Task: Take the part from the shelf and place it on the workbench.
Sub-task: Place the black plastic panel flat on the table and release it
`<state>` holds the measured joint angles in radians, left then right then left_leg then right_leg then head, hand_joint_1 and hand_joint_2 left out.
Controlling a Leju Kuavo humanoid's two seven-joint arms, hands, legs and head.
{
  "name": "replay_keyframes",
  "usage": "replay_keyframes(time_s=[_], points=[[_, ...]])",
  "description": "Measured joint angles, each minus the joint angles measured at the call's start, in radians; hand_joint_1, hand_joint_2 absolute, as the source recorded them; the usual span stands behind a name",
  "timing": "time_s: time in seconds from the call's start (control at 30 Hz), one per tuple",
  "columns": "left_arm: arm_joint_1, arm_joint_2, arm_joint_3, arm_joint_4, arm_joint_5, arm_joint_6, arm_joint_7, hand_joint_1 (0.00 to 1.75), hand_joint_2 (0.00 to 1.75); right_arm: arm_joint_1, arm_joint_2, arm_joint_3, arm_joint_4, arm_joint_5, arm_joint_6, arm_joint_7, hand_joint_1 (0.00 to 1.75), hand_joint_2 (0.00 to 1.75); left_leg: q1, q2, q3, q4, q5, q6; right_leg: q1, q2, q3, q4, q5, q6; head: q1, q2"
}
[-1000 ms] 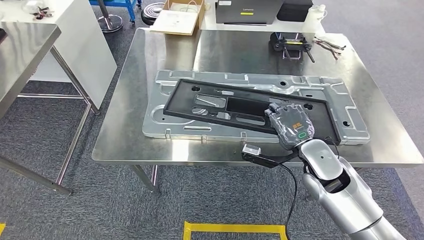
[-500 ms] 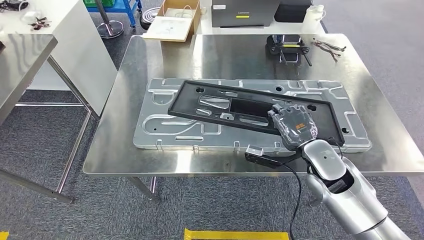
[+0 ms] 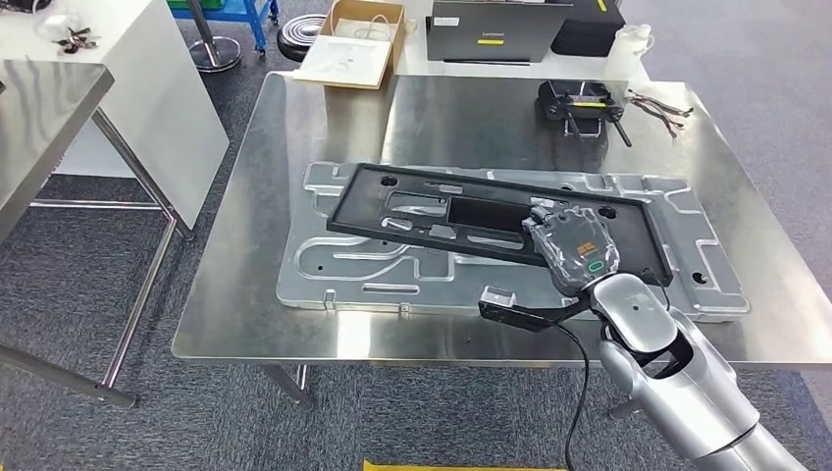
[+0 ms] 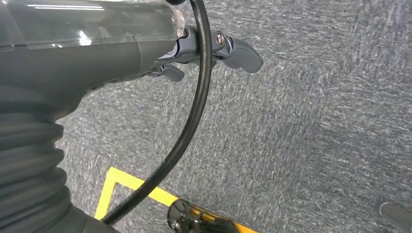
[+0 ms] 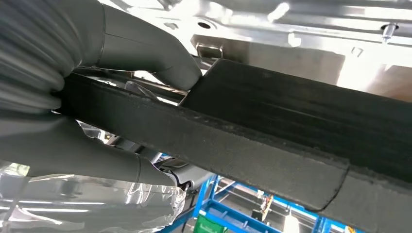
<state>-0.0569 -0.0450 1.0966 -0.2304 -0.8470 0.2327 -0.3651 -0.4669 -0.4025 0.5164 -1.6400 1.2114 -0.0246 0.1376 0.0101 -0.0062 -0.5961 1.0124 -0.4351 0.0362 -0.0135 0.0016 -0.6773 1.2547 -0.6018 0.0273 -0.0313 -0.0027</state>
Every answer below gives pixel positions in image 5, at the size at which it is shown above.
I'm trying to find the green plastic bin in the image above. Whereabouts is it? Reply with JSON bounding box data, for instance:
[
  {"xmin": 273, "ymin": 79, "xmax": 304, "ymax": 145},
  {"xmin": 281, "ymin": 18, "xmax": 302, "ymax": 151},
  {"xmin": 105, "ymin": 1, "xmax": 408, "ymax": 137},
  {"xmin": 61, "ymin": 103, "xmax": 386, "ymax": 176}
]
[{"xmin": 192, "ymin": 213, "xmax": 229, "ymax": 233}]

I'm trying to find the stamped grey metal panel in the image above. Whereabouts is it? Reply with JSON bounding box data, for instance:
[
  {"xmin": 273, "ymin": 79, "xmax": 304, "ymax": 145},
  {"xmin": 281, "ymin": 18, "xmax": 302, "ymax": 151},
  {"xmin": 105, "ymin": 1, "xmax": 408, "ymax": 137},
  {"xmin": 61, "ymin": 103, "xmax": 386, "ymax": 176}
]
[{"xmin": 97, "ymin": 0, "xmax": 412, "ymax": 94}]

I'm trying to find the blue metal rack frame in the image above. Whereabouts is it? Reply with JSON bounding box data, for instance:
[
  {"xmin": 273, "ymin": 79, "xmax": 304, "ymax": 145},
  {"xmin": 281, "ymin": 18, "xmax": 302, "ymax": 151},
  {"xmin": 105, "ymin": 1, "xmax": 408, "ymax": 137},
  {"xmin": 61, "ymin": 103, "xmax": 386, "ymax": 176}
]
[{"xmin": 159, "ymin": 154, "xmax": 367, "ymax": 233}]

